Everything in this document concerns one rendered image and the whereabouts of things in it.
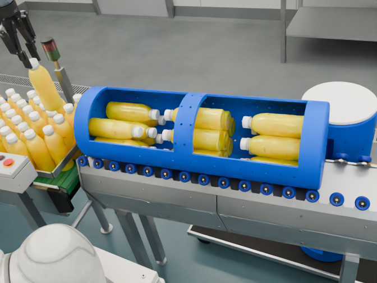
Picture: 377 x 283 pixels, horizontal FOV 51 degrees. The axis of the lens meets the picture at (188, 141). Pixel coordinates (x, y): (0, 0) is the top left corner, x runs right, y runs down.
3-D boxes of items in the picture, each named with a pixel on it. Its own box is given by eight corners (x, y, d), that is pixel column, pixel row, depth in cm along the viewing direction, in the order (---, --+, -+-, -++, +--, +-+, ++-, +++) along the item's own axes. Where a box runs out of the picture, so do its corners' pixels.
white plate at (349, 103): (327, 74, 167) (327, 76, 167) (286, 105, 155) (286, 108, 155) (392, 95, 149) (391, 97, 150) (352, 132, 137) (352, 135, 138)
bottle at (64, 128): (68, 150, 178) (52, 115, 165) (84, 147, 177) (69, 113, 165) (65, 161, 172) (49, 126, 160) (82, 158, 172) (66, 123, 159)
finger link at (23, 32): (7, 17, 127) (9, 14, 128) (25, 42, 137) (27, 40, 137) (15, 18, 126) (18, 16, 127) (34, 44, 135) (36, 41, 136)
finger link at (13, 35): (14, 19, 126) (11, 21, 125) (24, 53, 132) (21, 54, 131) (5, 18, 127) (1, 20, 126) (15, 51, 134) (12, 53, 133)
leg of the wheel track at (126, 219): (155, 288, 218) (125, 217, 179) (145, 286, 221) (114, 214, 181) (159, 279, 222) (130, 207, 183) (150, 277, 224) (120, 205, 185)
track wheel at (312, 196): (317, 188, 127) (317, 187, 128) (303, 190, 128) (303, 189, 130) (321, 201, 126) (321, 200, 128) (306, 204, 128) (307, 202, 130)
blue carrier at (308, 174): (317, 208, 126) (322, 144, 107) (89, 172, 158) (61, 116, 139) (326, 147, 145) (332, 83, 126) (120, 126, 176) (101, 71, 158)
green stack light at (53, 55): (55, 61, 190) (51, 52, 187) (45, 60, 192) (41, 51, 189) (63, 54, 194) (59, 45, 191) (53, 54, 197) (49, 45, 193)
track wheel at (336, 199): (345, 194, 124) (345, 192, 126) (330, 191, 125) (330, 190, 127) (343, 208, 124) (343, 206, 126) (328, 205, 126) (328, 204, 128)
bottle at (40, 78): (63, 109, 151) (42, 68, 137) (44, 114, 151) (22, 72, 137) (63, 97, 157) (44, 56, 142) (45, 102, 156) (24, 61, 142)
